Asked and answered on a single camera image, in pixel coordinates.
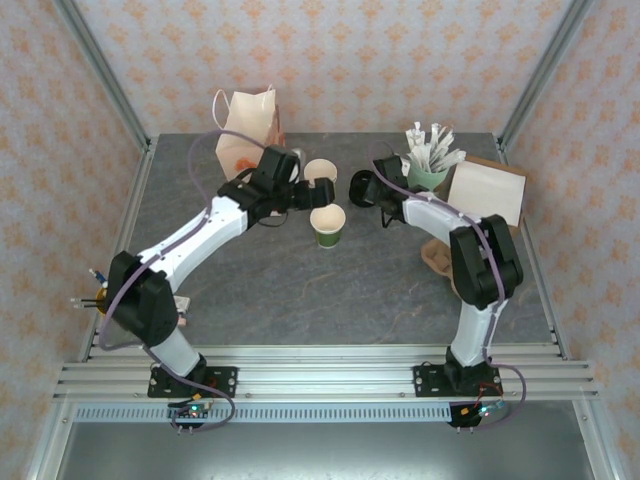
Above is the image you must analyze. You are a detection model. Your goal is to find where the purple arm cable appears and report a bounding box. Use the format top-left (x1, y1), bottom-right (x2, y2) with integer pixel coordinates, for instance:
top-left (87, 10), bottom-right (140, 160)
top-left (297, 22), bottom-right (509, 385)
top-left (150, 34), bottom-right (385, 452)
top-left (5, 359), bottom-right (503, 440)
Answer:
top-left (98, 129), bottom-right (266, 436)
top-left (370, 154), bottom-right (530, 432)

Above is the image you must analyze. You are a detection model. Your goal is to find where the slotted grey cable duct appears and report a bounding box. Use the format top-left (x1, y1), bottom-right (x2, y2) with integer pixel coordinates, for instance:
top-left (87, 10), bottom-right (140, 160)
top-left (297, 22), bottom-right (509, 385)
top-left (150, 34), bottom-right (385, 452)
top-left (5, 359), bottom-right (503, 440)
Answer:
top-left (74, 405), bottom-right (459, 423)

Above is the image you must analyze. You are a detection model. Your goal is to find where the aluminium table side rail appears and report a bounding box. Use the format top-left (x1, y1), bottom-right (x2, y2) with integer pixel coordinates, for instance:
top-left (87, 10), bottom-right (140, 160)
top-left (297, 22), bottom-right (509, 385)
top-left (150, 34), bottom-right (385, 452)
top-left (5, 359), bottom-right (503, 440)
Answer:
top-left (499, 144), bottom-right (571, 359)
top-left (79, 139), bottom-right (157, 361)

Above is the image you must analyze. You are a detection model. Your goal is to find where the paper-wrapped straw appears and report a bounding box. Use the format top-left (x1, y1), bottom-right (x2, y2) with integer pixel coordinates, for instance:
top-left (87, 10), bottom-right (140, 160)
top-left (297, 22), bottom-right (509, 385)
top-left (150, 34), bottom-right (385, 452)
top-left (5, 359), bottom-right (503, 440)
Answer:
top-left (405, 121), bottom-right (426, 156)
top-left (442, 148), bottom-right (467, 174)
top-left (428, 122), bottom-right (442, 166)
top-left (438, 127), bottom-right (456, 169)

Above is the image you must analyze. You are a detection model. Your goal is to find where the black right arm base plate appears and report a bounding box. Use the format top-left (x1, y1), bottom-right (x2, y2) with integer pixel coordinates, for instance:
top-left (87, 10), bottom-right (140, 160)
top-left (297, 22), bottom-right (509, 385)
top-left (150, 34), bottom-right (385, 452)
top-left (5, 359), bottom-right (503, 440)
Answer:
top-left (412, 364), bottom-right (501, 400)

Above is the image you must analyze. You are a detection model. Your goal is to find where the mint green holder cup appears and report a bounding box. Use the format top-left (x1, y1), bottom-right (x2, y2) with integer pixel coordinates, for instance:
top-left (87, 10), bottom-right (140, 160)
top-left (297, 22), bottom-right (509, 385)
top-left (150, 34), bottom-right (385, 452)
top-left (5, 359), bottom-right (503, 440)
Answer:
top-left (407, 159), bottom-right (450, 194)

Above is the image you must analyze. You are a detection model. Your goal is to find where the pink printed paper bag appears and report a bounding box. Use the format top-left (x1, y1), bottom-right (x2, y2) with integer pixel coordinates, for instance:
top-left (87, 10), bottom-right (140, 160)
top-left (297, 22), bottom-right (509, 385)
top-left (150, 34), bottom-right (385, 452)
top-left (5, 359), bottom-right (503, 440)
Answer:
top-left (213, 84), bottom-right (287, 184)

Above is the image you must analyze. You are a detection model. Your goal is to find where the small circuit board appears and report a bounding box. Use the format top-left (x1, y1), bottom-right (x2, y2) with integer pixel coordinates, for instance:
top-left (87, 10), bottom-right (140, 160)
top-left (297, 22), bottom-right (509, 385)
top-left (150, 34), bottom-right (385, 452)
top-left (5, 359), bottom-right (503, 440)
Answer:
top-left (459, 402), bottom-right (506, 421)
top-left (167, 402), bottom-right (214, 421)

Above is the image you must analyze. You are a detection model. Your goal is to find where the brown pulp cup carrier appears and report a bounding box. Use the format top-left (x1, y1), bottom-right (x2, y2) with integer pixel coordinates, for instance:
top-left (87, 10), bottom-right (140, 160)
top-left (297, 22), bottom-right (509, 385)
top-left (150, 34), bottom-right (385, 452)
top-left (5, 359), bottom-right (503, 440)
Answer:
top-left (422, 238), bottom-right (459, 291)

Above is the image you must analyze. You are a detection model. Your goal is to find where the aluminium frame post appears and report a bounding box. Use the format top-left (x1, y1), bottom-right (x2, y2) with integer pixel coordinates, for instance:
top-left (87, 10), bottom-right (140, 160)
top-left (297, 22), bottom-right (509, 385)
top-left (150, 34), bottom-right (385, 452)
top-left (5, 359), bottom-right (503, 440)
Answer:
top-left (52, 0), bottom-right (154, 156)
top-left (497, 0), bottom-right (596, 151)

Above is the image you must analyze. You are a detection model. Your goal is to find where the white paper napkin stack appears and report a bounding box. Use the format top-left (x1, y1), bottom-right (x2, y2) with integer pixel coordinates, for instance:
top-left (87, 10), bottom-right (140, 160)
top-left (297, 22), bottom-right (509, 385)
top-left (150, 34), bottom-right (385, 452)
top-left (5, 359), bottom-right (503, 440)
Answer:
top-left (447, 159), bottom-right (526, 226)

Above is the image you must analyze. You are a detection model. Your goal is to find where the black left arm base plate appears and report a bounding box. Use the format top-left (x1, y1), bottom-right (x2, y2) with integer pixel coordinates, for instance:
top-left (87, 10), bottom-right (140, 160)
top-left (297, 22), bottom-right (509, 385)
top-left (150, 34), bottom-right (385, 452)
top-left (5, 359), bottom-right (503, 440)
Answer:
top-left (147, 366), bottom-right (239, 400)

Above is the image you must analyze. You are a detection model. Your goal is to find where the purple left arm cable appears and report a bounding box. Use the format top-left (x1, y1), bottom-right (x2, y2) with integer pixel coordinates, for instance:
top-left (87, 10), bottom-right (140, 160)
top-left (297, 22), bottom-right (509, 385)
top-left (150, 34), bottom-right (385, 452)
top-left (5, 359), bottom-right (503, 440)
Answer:
top-left (98, 129), bottom-right (266, 436)

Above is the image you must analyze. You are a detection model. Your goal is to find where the aluminium mounting rail beam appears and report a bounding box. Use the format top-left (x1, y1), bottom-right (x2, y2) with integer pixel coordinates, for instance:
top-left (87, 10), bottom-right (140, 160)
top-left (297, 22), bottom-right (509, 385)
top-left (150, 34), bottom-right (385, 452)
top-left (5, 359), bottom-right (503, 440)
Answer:
top-left (52, 343), bottom-right (600, 401)

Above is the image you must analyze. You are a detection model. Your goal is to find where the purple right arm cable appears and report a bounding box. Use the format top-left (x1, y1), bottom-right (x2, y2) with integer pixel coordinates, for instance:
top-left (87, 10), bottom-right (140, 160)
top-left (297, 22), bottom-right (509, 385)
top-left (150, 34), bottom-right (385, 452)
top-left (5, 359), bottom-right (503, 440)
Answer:
top-left (370, 154), bottom-right (530, 432)

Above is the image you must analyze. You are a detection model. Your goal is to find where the brown cardboard napkin box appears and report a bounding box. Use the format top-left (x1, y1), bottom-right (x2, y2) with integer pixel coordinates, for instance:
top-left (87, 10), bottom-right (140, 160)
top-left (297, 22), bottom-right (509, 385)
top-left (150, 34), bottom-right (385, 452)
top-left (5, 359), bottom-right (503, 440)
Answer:
top-left (442, 154), bottom-right (529, 229)

